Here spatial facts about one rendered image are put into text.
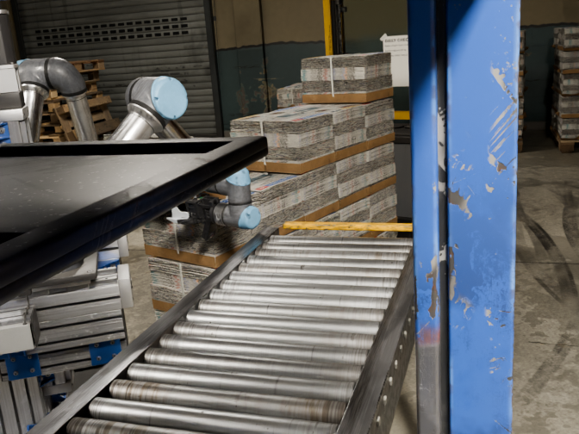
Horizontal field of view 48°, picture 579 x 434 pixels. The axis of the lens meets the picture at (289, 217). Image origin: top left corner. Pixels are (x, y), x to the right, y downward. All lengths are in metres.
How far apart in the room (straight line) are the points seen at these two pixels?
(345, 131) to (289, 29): 6.56
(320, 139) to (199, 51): 7.21
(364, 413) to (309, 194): 1.85
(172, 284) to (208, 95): 7.55
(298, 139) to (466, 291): 2.24
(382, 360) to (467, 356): 0.70
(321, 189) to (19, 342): 1.56
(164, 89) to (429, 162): 1.38
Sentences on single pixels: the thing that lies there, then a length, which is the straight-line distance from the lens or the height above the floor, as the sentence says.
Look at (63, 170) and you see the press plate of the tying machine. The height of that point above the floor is 1.31.
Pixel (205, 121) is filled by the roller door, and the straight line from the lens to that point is 10.10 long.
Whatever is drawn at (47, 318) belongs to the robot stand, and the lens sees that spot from 1.96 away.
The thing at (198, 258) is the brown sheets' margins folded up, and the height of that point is 0.63.
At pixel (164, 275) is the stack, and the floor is 0.53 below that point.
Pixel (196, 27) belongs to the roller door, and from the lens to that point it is 10.03.
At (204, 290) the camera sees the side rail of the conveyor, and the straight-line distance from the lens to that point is 1.66.
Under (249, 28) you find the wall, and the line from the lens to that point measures 9.66.
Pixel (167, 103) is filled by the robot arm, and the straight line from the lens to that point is 1.84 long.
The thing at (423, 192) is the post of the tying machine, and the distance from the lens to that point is 0.53.
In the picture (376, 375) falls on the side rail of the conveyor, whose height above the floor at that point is 0.80.
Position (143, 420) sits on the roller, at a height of 0.78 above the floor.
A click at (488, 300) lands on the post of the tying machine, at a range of 0.55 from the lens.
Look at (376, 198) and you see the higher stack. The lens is 3.38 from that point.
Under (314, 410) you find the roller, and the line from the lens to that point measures 1.14.
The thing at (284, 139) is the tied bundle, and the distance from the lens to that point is 2.79.
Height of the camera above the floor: 1.39
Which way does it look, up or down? 15 degrees down
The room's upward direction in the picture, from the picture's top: 4 degrees counter-clockwise
